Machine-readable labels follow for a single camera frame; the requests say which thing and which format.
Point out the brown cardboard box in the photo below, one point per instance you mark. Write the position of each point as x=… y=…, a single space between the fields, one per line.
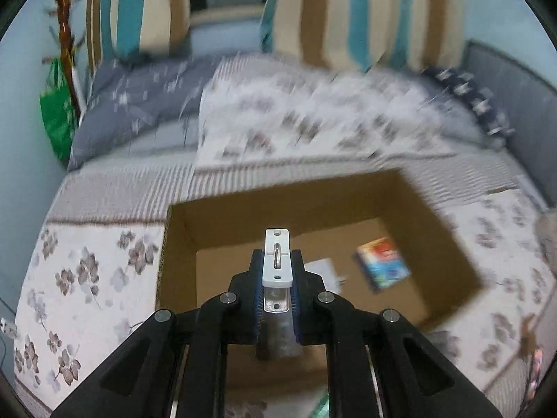
x=304 y=209

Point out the green printed packet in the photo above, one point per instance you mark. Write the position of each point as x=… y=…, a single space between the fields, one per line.
x=323 y=407

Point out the green shopping bag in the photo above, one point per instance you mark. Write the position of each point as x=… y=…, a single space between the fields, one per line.
x=58 y=122

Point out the navy star print pillow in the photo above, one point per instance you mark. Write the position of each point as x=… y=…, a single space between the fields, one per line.
x=474 y=96

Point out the narrow striped curtain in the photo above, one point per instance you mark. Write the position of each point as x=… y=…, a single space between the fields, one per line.
x=130 y=8

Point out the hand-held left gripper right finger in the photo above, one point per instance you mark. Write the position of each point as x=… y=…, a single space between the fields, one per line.
x=307 y=296

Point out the crumpled printed plastic bag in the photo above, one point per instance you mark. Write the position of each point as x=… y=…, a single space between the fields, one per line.
x=548 y=235

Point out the wide striped curtain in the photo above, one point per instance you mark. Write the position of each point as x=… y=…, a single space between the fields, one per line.
x=348 y=13

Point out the white label sheet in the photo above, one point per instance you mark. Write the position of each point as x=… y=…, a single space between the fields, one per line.
x=320 y=270

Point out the wooden coat rack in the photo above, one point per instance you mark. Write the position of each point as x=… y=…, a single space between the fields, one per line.
x=65 y=17

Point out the folded floral quilt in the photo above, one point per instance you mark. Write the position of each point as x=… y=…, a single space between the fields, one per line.
x=326 y=113

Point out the grey padded headboard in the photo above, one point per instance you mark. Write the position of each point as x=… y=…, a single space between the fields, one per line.
x=513 y=96

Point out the small white plug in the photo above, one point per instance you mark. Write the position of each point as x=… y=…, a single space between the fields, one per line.
x=8 y=328

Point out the floral and checked bedspread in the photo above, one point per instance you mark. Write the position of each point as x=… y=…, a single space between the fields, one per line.
x=95 y=270

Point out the white charger plug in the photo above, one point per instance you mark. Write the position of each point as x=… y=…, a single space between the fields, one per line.
x=277 y=246

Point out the small printed box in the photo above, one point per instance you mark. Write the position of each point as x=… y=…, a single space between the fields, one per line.
x=383 y=263

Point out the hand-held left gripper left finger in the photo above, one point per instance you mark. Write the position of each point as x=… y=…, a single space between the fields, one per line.
x=248 y=296

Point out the grey floral pillow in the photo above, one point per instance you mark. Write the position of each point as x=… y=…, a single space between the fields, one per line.
x=130 y=104

